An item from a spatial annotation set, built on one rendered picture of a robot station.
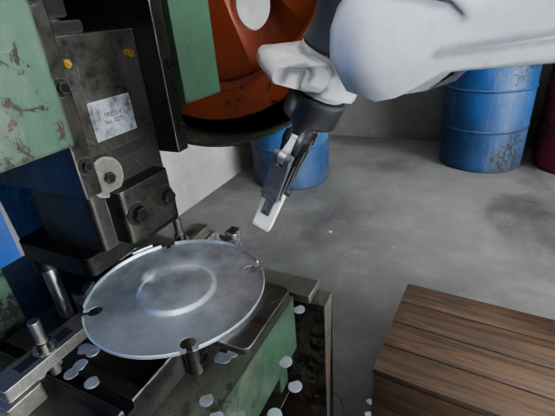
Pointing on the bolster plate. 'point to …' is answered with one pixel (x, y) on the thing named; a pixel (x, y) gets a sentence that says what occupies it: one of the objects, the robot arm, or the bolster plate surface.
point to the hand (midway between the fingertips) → (268, 210)
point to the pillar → (58, 293)
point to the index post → (235, 234)
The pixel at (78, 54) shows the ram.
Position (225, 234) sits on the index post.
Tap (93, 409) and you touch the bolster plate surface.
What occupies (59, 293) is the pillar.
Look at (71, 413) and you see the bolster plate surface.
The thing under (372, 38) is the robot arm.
